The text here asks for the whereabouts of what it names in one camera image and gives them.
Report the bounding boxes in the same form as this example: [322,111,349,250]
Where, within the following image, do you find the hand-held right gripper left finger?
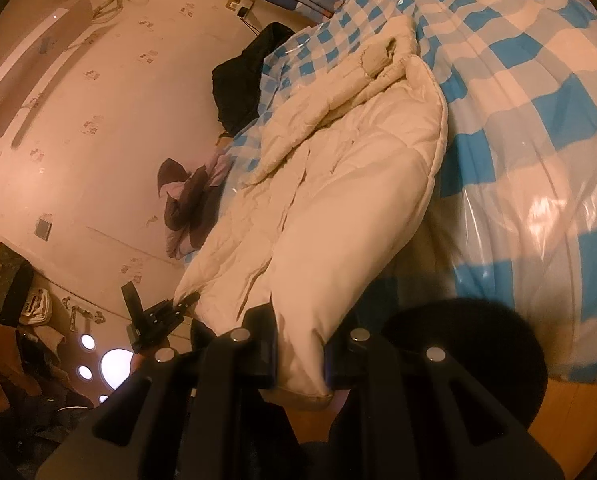
[36,302,285,480]

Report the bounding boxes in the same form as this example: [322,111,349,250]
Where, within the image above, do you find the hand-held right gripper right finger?
[323,327,565,480]

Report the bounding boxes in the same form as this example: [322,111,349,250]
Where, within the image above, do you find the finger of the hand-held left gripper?
[172,291,202,314]

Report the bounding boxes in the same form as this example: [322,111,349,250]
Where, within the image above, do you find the white quilted jacket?
[173,14,449,411]

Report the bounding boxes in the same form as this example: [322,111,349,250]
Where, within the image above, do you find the round ceiling lamp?
[76,332,140,406]

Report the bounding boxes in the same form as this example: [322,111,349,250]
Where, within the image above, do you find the pink and brown hoodie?
[157,152,234,261]

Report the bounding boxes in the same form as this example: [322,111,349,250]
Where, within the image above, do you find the white bag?
[18,287,53,327]

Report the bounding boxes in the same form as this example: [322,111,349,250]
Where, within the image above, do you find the brown coat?
[0,315,66,411]

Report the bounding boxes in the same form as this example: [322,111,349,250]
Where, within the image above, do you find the dark patterned bag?
[0,242,34,326]

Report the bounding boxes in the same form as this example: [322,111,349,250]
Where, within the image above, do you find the dark coat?
[0,390,96,480]

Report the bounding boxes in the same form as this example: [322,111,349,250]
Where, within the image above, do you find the black jacket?
[211,22,296,137]

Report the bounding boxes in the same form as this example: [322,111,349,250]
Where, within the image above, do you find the blue checked plastic sheet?
[226,0,597,386]

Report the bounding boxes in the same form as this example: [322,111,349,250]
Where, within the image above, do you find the wall air conditioner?
[0,0,95,137]

